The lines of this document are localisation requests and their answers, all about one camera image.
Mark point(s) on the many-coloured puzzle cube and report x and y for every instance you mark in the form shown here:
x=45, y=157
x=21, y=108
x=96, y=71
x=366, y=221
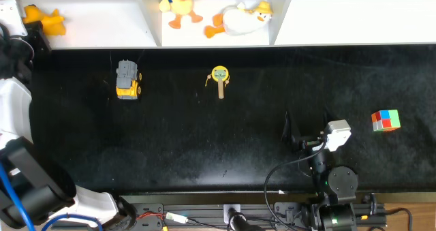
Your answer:
x=386, y=120

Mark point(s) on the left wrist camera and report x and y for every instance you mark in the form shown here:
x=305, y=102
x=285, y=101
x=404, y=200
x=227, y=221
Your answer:
x=12, y=16

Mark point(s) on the grey and yellow toy truck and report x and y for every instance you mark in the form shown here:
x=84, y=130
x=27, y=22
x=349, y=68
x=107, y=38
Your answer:
x=127, y=79

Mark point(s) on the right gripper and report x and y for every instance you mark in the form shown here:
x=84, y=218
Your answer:
x=311, y=145

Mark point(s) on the yellow rattle drum toy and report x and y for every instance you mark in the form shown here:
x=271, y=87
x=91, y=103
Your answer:
x=220, y=73

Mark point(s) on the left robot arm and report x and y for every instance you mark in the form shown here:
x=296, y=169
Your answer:
x=13, y=111

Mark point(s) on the yellow rubber duck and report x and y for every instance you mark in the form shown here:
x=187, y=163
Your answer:
x=51, y=23

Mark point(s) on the white shelf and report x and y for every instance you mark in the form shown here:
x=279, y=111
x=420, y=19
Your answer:
x=340, y=23

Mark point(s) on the mounting rail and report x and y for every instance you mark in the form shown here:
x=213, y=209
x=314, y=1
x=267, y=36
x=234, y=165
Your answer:
x=204, y=217

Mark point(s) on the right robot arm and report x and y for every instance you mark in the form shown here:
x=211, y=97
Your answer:
x=340, y=183

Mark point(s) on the white plush duck with hat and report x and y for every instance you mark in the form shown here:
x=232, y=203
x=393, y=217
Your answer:
x=240, y=21

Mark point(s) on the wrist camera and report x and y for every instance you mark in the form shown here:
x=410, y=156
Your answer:
x=337, y=134
x=12, y=16

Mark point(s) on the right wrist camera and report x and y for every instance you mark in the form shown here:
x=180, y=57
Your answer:
x=337, y=134

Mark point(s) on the yellow plush duck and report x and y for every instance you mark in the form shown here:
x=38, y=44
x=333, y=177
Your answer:
x=181, y=4

